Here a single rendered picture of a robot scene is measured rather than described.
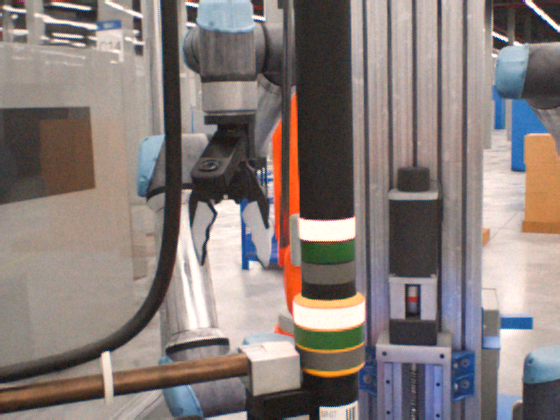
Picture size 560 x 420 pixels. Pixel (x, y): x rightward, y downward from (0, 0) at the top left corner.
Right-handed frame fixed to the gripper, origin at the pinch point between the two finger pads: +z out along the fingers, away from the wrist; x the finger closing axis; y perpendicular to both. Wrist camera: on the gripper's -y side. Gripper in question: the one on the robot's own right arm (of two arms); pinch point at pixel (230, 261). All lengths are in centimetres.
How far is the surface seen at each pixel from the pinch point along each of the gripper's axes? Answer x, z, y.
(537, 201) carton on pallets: -94, 108, 881
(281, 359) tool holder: -23, -6, -54
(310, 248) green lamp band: -24, -13, -52
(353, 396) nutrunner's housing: -26, -3, -51
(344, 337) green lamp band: -26, -7, -52
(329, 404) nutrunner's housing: -25, -3, -52
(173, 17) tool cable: -18, -26, -56
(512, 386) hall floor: -49, 148, 339
